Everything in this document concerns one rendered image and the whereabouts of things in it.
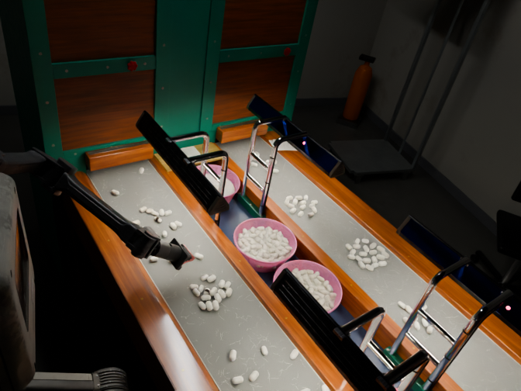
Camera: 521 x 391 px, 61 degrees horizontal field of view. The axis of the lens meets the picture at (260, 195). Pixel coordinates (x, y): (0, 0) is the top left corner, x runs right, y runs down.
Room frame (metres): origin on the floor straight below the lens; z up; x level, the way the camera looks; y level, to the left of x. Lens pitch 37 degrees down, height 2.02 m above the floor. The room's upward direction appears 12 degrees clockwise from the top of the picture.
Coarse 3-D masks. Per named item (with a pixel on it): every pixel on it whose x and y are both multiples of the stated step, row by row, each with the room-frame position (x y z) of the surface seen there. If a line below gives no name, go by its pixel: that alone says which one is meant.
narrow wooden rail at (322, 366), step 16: (176, 176) 1.68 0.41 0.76; (176, 192) 1.57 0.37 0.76; (192, 208) 1.48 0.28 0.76; (208, 224) 1.40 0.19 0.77; (224, 240) 1.32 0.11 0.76; (224, 256) 1.26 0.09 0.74; (240, 256) 1.25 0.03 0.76; (240, 272) 1.17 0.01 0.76; (256, 272) 1.18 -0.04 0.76; (256, 288) 1.11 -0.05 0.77; (272, 304) 1.05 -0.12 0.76; (288, 320) 0.99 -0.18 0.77; (288, 336) 0.94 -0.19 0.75; (304, 336) 0.94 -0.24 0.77; (304, 352) 0.88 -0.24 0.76; (320, 352) 0.89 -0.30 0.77; (320, 368) 0.84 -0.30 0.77; (336, 384) 0.79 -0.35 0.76
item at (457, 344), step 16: (464, 256) 1.11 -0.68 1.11; (448, 272) 1.01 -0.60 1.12; (432, 288) 0.98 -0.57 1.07; (416, 304) 0.99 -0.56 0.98; (496, 304) 0.92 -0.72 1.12; (432, 320) 0.94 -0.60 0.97; (480, 320) 0.87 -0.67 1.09; (400, 336) 0.98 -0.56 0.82; (448, 336) 0.90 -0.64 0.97; (464, 336) 0.86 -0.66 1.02; (384, 352) 0.99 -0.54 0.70; (448, 352) 0.87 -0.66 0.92; (416, 384) 0.88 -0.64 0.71; (432, 384) 0.86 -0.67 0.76
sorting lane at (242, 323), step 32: (128, 192) 1.52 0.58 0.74; (160, 192) 1.57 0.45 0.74; (160, 224) 1.36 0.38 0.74; (192, 224) 1.40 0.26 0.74; (160, 288) 1.04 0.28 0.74; (224, 288) 1.10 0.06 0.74; (192, 320) 0.93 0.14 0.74; (224, 320) 0.96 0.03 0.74; (256, 320) 0.98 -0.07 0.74; (224, 352) 0.84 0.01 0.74; (256, 352) 0.86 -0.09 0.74; (288, 352) 0.88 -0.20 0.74; (224, 384) 0.73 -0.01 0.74; (256, 384) 0.75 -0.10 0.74; (288, 384) 0.77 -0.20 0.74; (320, 384) 0.79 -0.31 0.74
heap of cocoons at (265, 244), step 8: (248, 232) 1.44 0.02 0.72; (256, 232) 1.43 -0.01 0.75; (264, 232) 1.45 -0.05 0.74; (272, 232) 1.46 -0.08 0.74; (280, 232) 1.46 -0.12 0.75; (240, 240) 1.37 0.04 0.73; (248, 240) 1.38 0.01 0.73; (256, 240) 1.39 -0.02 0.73; (264, 240) 1.40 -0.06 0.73; (272, 240) 1.40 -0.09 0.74; (280, 240) 1.42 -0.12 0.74; (240, 248) 1.34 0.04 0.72; (248, 248) 1.33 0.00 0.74; (256, 248) 1.34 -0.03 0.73; (264, 248) 1.35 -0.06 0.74; (272, 248) 1.35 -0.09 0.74; (280, 248) 1.37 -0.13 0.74; (288, 248) 1.38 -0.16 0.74; (256, 256) 1.31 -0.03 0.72; (264, 256) 1.31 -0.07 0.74; (272, 256) 1.31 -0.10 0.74; (280, 256) 1.32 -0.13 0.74; (288, 256) 1.35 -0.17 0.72
